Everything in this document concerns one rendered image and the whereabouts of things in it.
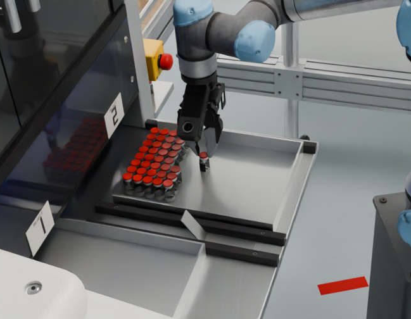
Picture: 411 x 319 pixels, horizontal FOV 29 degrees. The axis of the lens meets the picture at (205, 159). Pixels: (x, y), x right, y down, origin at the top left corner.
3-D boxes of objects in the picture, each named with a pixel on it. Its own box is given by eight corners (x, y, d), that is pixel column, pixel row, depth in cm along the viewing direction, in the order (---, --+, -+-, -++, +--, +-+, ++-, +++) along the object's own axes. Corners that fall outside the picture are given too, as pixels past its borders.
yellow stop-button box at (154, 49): (127, 78, 187) (123, 52, 183) (139, 62, 192) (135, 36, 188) (157, 82, 185) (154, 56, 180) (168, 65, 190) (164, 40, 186)
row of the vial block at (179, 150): (153, 199, 166) (151, 183, 163) (182, 146, 179) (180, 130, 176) (163, 201, 165) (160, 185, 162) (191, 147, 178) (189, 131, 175)
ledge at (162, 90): (103, 111, 195) (102, 105, 193) (123, 81, 204) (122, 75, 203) (156, 118, 191) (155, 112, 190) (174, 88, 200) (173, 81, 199)
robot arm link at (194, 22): (202, 15, 142) (162, 6, 146) (206, 66, 149) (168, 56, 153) (223, -5, 147) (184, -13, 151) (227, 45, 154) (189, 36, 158)
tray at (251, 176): (114, 207, 165) (112, 195, 163) (159, 131, 184) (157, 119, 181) (273, 237, 156) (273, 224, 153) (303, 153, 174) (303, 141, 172)
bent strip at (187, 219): (182, 241, 156) (180, 219, 153) (187, 230, 159) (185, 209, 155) (251, 254, 152) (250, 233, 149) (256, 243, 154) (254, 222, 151)
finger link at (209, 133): (229, 144, 171) (223, 109, 166) (221, 162, 167) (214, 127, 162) (215, 143, 173) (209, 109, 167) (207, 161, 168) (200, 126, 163)
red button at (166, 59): (154, 72, 186) (152, 57, 183) (160, 62, 188) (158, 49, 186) (170, 74, 184) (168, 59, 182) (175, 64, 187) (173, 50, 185)
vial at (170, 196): (163, 201, 165) (161, 185, 162) (166, 194, 167) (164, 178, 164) (173, 203, 165) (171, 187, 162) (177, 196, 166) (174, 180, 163)
